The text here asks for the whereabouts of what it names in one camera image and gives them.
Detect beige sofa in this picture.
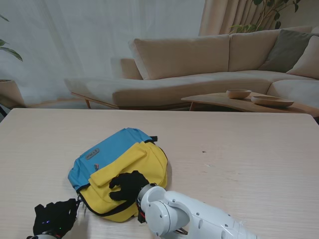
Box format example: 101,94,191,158
64,26,319,111

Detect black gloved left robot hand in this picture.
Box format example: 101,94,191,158
32,198,82,239

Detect red black right arm cables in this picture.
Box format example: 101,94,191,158
136,196,147,223

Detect small deep wooden bowl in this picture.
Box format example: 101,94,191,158
226,89,252,100

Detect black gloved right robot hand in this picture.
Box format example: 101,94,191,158
109,170,150,202

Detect tall green leafy plant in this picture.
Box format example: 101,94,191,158
229,0,302,34

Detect wide shallow wooden bowl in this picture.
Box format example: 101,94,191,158
250,95,295,108

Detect pale green leafy plant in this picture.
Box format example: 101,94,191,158
0,13,23,62

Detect grey cushion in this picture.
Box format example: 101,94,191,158
259,29,319,73

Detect beige curtain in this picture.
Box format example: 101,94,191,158
198,0,319,37

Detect beige plant pot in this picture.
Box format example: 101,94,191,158
0,79,26,108

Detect wooden coffee table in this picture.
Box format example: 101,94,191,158
181,91,319,118

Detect beige cushion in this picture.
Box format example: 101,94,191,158
286,35,319,80

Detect sheer white curtain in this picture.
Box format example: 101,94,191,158
0,0,207,108

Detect yellow and blue school bag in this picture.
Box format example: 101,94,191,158
67,128,169,223

